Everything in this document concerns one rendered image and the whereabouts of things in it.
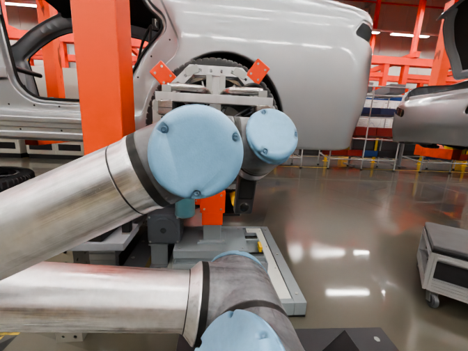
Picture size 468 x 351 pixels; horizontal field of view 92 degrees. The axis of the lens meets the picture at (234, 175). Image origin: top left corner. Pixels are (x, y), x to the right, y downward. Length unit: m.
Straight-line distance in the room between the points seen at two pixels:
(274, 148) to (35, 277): 0.45
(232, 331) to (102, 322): 0.23
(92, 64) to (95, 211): 0.90
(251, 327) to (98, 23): 1.08
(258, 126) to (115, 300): 0.37
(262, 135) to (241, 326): 0.27
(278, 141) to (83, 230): 0.28
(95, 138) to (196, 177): 0.91
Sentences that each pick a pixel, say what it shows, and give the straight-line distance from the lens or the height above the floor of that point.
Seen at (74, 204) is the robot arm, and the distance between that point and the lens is 0.26.
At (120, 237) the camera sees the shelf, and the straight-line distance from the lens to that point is 0.97.
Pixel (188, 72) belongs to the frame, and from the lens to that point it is 1.07.
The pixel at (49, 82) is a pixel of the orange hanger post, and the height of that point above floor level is 1.38.
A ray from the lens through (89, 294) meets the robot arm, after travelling 0.49.
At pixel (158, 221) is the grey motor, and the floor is 0.37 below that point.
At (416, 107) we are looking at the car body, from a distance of 3.53.
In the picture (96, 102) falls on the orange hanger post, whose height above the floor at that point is 0.94.
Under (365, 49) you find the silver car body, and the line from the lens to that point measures 1.87.
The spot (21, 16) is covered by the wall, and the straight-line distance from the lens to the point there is 13.80.
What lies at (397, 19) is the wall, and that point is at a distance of 13.93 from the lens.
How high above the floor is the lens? 0.87
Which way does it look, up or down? 12 degrees down
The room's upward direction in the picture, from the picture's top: 3 degrees clockwise
